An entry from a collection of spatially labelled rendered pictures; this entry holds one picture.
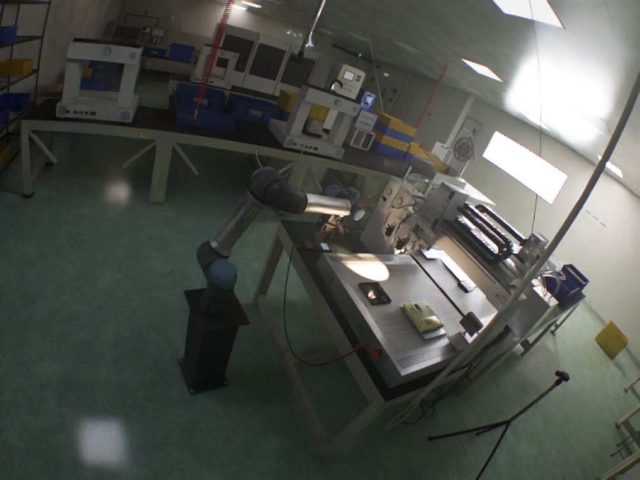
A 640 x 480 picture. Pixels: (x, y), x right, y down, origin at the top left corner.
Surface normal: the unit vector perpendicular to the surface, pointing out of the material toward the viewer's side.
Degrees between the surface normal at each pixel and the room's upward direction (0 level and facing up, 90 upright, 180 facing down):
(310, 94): 90
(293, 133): 90
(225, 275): 7
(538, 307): 90
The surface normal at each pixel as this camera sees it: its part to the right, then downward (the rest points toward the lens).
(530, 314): -0.84, -0.05
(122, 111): 0.40, 0.61
